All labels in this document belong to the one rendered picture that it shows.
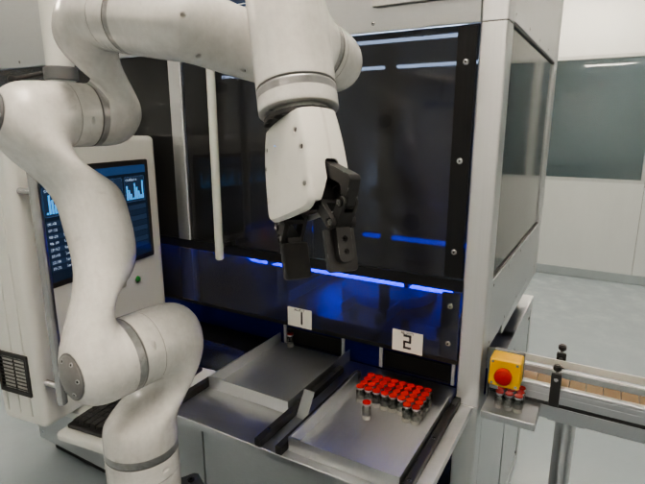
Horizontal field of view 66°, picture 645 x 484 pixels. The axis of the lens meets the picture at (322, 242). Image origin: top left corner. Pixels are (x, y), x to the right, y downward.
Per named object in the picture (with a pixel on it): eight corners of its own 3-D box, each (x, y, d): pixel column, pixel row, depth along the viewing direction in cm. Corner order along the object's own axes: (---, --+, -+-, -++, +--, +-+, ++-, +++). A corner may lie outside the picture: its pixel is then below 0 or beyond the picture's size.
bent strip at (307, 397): (304, 409, 126) (304, 388, 124) (315, 413, 124) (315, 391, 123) (272, 439, 114) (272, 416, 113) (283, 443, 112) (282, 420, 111)
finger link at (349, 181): (304, 162, 50) (309, 217, 50) (346, 143, 43) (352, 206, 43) (315, 162, 51) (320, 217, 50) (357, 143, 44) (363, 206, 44)
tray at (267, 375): (279, 342, 165) (279, 332, 164) (349, 359, 152) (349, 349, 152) (209, 387, 136) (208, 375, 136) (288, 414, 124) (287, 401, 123)
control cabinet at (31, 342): (131, 344, 182) (109, 124, 164) (173, 352, 175) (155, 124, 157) (-4, 416, 137) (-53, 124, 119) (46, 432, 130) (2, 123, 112)
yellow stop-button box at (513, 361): (493, 372, 129) (495, 346, 127) (523, 378, 125) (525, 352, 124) (487, 384, 122) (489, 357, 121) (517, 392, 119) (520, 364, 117)
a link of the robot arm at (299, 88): (242, 104, 54) (245, 131, 53) (276, 68, 46) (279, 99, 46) (310, 109, 58) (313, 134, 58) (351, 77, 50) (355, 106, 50)
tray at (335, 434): (356, 383, 139) (356, 372, 138) (448, 409, 126) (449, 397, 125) (288, 450, 110) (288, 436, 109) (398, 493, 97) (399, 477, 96)
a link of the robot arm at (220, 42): (190, 78, 76) (359, 109, 61) (95, 41, 62) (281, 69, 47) (203, 18, 75) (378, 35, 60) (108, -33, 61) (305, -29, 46)
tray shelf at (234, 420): (268, 344, 168) (268, 339, 167) (478, 399, 134) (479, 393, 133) (157, 413, 127) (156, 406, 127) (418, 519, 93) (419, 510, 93)
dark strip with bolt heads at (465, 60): (439, 354, 129) (458, 27, 111) (456, 358, 127) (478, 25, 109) (438, 356, 128) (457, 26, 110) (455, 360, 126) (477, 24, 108)
